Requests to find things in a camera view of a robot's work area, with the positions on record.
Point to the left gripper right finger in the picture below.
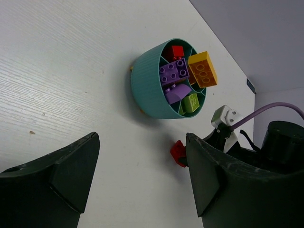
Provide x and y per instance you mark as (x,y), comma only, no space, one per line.
(230,193)

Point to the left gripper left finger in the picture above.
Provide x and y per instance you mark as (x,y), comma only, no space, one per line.
(50,191)

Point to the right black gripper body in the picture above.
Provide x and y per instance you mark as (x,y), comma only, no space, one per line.
(228,142)

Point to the red lego brick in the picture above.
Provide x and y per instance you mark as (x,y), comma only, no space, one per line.
(174,53)
(178,152)

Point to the pale green sloped lego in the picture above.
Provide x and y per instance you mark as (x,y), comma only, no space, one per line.
(190,103)

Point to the lime lego brick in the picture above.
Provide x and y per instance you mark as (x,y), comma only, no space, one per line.
(181,110)

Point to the purple lego brick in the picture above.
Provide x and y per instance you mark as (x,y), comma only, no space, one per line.
(173,72)
(176,93)

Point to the long yellow lego brick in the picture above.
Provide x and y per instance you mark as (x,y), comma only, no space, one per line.
(201,70)

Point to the right blue corner label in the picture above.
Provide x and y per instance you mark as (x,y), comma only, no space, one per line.
(251,86)

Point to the teal round divided container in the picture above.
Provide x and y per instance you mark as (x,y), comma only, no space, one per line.
(146,86)

